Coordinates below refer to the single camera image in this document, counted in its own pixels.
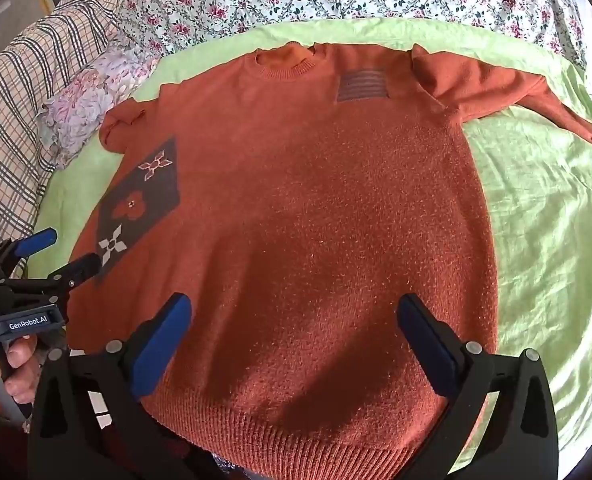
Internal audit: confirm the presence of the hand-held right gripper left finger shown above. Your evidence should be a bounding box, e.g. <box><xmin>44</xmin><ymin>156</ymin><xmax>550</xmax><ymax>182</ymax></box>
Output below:
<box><xmin>28</xmin><ymin>292</ymin><xmax>198</xmax><ymax>480</ymax></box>

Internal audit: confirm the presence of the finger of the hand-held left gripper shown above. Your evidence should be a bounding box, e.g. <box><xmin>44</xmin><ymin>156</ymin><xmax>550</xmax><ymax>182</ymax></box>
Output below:
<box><xmin>0</xmin><ymin>227</ymin><xmax>59</xmax><ymax>273</ymax></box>
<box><xmin>6</xmin><ymin>252</ymin><xmax>103</xmax><ymax>307</ymax></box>

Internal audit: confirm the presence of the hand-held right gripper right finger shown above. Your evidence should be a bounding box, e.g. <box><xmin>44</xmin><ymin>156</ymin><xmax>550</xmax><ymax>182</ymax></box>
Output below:
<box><xmin>396</xmin><ymin>294</ymin><xmax>559</xmax><ymax>480</ymax></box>

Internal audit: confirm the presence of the rust orange towel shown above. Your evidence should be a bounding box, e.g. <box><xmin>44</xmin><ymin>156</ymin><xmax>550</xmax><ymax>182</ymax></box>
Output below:
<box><xmin>66</xmin><ymin>41</ymin><xmax>592</xmax><ymax>480</ymax></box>

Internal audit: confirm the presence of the person's left hand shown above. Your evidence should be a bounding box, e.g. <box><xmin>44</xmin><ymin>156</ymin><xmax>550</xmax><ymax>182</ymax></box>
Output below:
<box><xmin>0</xmin><ymin>334</ymin><xmax>43</xmax><ymax>411</ymax></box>

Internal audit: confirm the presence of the pink floral pillow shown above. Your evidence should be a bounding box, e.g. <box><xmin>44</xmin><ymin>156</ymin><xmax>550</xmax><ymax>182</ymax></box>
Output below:
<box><xmin>36</xmin><ymin>50</ymin><xmax>162</xmax><ymax>168</ymax></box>

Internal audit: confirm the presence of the beige plaid blanket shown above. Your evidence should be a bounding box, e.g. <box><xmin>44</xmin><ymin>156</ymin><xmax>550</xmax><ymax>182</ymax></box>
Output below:
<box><xmin>0</xmin><ymin>0</ymin><xmax>132</xmax><ymax>261</ymax></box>

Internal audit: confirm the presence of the light green bed sheet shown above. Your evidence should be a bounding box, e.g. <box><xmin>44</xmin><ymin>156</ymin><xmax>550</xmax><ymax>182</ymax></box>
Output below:
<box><xmin>36</xmin><ymin>17</ymin><xmax>592</xmax><ymax>476</ymax></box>

